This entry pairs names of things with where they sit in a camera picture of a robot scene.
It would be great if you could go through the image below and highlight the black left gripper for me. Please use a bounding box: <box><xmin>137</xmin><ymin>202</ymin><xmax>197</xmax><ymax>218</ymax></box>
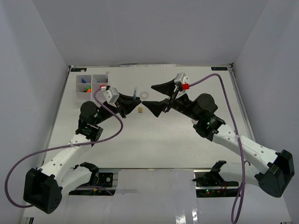
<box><xmin>94</xmin><ymin>92</ymin><xmax>142</xmax><ymax>126</ymax></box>

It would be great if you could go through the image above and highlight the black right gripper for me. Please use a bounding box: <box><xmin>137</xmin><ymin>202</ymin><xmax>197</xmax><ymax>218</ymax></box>
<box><xmin>142</xmin><ymin>78</ymin><xmax>201</xmax><ymax>122</ymax></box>

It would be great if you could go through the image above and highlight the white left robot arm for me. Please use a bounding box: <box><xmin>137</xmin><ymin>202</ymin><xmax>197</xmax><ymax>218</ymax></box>
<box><xmin>23</xmin><ymin>94</ymin><xmax>141</xmax><ymax>214</ymax></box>

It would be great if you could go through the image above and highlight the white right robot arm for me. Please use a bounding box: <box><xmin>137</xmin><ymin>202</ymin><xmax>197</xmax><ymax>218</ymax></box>
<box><xmin>142</xmin><ymin>79</ymin><xmax>295</xmax><ymax>198</ymax></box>

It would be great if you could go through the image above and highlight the clear tape roll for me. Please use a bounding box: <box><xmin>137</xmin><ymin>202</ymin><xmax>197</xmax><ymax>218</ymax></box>
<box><xmin>140</xmin><ymin>91</ymin><xmax>149</xmax><ymax>100</ymax></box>

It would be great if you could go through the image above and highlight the white compartment organizer box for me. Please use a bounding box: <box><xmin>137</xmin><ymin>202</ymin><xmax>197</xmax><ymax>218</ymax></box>
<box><xmin>75</xmin><ymin>74</ymin><xmax>108</xmax><ymax>103</ymax></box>

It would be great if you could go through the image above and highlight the black logo label left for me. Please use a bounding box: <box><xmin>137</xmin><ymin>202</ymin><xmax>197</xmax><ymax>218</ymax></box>
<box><xmin>71</xmin><ymin>68</ymin><xmax>87</xmax><ymax>72</ymax></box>

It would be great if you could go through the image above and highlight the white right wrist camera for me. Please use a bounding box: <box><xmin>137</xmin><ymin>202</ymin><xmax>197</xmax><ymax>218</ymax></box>
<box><xmin>174</xmin><ymin>73</ymin><xmax>190</xmax><ymax>91</ymax></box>

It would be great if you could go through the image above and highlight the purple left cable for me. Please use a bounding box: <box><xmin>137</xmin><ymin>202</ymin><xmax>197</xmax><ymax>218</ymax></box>
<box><xmin>4</xmin><ymin>90</ymin><xmax>124</xmax><ymax>208</ymax></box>

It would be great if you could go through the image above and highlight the purple cable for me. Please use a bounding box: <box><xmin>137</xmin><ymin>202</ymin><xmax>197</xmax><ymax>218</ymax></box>
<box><xmin>189</xmin><ymin>73</ymin><xmax>247</xmax><ymax>224</ymax></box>
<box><xmin>4</xmin><ymin>90</ymin><xmax>124</xmax><ymax>208</ymax></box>

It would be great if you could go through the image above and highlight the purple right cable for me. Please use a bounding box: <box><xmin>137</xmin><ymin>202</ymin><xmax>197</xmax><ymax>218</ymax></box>
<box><xmin>189</xmin><ymin>73</ymin><xmax>247</xmax><ymax>224</ymax></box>

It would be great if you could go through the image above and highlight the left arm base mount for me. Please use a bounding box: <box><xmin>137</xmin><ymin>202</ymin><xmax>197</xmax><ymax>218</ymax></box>
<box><xmin>69</xmin><ymin>173</ymin><xmax>115</xmax><ymax>196</ymax></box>

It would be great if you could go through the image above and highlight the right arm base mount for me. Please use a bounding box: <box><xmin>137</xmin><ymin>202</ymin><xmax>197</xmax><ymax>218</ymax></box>
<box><xmin>192</xmin><ymin>161</ymin><xmax>239</xmax><ymax>198</ymax></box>

